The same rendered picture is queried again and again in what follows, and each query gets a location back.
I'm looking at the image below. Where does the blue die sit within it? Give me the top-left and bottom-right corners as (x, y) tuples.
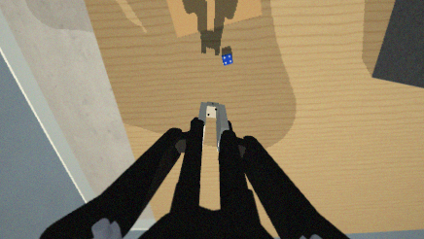
(222, 53), (233, 65)

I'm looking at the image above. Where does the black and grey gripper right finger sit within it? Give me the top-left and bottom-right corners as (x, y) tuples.
(216, 104), (350, 239)

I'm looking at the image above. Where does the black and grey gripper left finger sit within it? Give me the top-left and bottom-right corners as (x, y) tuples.
(40, 102), (207, 239)

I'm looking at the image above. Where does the grey die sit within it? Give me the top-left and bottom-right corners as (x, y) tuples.
(206, 102), (219, 118)

